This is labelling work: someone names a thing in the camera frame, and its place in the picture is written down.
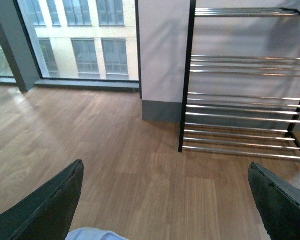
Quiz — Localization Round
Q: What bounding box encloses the grey knit sneaker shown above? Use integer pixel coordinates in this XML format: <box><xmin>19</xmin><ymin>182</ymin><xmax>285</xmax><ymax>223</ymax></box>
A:
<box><xmin>282</xmin><ymin>0</ymin><xmax>300</xmax><ymax>12</ymax></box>

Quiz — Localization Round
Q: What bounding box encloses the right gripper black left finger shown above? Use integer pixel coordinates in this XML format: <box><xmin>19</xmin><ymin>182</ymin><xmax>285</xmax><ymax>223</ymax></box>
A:
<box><xmin>0</xmin><ymin>159</ymin><xmax>84</xmax><ymax>240</ymax></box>

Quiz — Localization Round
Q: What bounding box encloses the dark window frame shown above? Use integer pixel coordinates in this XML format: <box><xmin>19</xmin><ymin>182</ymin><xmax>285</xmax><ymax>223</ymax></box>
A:
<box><xmin>0</xmin><ymin>0</ymin><xmax>141</xmax><ymax>92</ymax></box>

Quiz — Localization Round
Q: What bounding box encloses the black metal shoe rack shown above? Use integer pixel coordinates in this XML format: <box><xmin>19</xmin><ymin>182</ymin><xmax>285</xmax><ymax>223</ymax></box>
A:
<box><xmin>178</xmin><ymin>0</ymin><xmax>300</xmax><ymax>162</ymax></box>

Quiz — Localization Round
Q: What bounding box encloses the light blue slipper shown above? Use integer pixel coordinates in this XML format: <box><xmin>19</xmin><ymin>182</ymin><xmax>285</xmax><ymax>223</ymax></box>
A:
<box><xmin>65</xmin><ymin>227</ymin><xmax>126</xmax><ymax>240</ymax></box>

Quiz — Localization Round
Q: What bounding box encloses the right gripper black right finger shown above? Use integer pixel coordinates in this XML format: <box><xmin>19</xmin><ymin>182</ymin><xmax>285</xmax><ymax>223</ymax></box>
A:
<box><xmin>248</xmin><ymin>162</ymin><xmax>300</xmax><ymax>240</ymax></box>

